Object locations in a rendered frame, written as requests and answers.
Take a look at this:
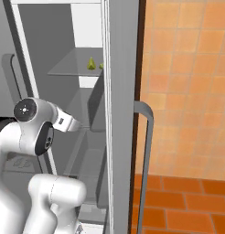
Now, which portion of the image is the glass fridge shelf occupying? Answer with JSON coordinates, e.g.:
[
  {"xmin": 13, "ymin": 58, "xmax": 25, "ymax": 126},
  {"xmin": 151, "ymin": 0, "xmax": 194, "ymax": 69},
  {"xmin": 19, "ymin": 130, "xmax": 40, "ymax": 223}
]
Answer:
[
  {"xmin": 47, "ymin": 47, "xmax": 105, "ymax": 78},
  {"xmin": 63, "ymin": 127, "xmax": 107, "ymax": 178}
]

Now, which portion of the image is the grey bar door handle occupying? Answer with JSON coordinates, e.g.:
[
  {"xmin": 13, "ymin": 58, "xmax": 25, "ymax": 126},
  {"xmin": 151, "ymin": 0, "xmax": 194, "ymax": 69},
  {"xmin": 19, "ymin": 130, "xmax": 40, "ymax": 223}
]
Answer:
[{"xmin": 134, "ymin": 101, "xmax": 155, "ymax": 234}]

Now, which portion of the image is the grey fridge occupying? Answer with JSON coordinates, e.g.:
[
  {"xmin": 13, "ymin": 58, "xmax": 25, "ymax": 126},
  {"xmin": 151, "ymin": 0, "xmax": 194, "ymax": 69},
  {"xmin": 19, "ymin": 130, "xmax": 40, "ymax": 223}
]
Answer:
[{"xmin": 9, "ymin": 0, "xmax": 110, "ymax": 234}]

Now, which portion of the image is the grey fridge door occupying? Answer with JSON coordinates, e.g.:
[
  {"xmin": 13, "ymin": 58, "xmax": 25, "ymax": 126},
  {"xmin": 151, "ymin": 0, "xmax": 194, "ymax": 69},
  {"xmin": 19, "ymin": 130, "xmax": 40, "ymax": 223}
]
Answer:
[
  {"xmin": 88, "ymin": 0, "xmax": 147, "ymax": 234},
  {"xmin": 0, "ymin": 0, "xmax": 39, "ymax": 117}
]

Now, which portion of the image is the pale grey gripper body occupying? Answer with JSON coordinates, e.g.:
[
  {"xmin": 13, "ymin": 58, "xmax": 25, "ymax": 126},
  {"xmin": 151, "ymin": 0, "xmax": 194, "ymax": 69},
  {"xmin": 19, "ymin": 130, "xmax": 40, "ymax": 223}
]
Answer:
[{"xmin": 67, "ymin": 116, "xmax": 83, "ymax": 133}]

